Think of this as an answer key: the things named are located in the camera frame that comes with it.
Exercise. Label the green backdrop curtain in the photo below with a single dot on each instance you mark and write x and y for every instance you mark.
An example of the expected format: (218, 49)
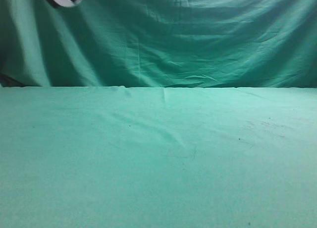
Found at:
(159, 43)

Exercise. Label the green table cloth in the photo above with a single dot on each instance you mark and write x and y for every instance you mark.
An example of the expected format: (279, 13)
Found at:
(116, 157)

